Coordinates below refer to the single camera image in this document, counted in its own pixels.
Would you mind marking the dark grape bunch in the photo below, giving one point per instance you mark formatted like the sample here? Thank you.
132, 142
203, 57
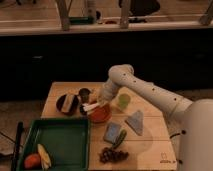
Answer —
110, 155

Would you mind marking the black white dish brush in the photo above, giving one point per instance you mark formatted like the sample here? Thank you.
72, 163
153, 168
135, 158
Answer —
85, 107

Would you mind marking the dark metal cup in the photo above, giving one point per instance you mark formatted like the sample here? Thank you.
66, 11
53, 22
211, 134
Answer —
84, 95

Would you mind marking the tan sponge block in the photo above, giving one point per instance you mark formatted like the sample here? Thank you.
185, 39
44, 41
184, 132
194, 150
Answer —
67, 103

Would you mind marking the green pepper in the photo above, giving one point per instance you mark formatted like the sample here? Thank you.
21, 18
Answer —
119, 139

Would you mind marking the orange tomato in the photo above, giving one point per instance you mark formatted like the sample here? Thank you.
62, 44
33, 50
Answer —
32, 161

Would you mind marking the blue sponge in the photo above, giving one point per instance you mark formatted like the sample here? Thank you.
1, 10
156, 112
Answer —
112, 131

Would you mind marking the black bar beside tray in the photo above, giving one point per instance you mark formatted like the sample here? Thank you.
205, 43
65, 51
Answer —
16, 146

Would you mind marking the wooden cutting board table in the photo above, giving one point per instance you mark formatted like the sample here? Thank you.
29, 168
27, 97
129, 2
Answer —
152, 151

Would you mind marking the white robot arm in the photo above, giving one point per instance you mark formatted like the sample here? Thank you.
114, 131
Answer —
196, 117

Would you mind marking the green plastic cup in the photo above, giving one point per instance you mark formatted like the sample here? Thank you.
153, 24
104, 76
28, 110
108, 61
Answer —
123, 101

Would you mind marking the red bowl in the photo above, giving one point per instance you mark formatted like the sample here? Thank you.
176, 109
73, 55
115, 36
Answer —
100, 114

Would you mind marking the grey triangular cloth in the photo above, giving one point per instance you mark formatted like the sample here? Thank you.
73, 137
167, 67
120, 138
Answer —
135, 122

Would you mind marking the green plastic tray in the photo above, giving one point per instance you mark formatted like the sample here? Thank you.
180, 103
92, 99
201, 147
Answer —
67, 142

